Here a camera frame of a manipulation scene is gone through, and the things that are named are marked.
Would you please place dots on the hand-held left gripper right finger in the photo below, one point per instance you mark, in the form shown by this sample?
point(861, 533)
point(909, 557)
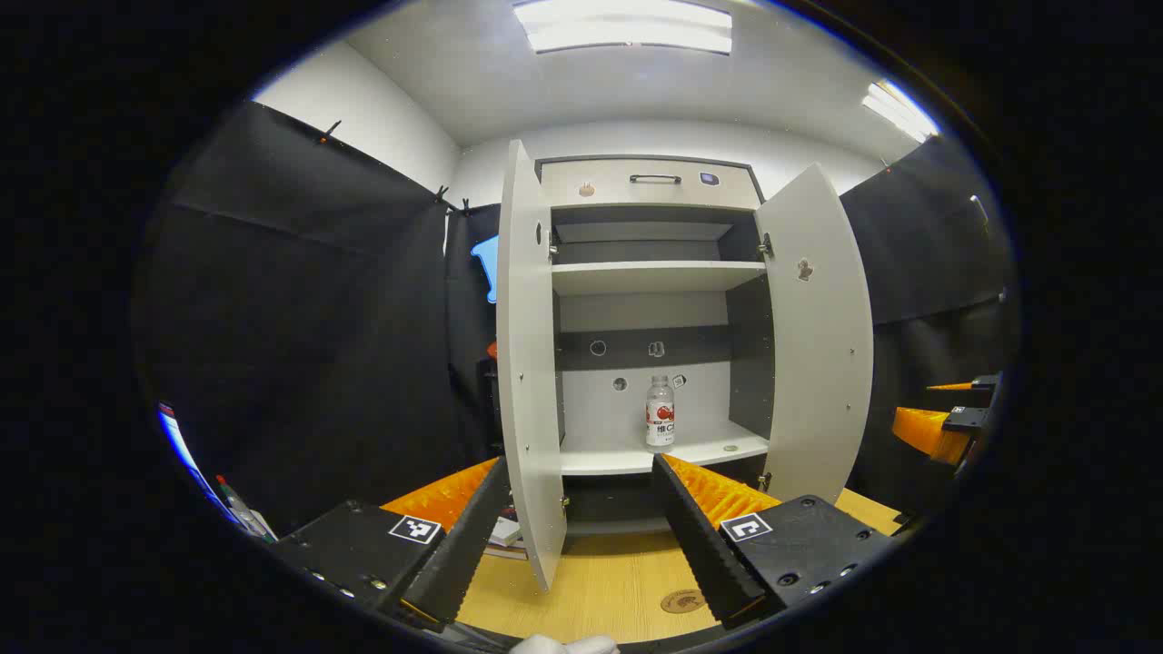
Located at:
point(695, 536)

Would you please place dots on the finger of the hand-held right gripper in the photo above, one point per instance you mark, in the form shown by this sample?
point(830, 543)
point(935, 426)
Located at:
point(986, 382)
point(922, 429)

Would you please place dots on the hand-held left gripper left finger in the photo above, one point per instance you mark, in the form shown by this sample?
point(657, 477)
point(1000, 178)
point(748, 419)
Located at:
point(463, 545)

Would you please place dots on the round cork coaster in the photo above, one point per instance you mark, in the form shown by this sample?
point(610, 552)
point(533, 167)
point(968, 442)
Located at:
point(683, 600)

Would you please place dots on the clear bottle with red label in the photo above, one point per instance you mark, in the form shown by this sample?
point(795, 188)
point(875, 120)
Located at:
point(661, 427)

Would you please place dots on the grey cabinet door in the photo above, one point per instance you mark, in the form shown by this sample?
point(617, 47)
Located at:
point(818, 363)
point(527, 363)

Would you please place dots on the grey cabinet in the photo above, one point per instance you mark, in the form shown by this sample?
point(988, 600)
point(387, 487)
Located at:
point(636, 277)

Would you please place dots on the grey cabinet drawer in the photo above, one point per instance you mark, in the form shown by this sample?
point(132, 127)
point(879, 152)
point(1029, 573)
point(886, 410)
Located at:
point(618, 193)

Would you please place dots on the black backdrop cloth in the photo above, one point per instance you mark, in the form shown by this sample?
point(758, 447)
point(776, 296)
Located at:
point(318, 345)
point(936, 254)

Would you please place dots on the large ceiling light panel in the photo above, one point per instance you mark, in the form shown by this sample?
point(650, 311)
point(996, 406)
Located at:
point(627, 25)

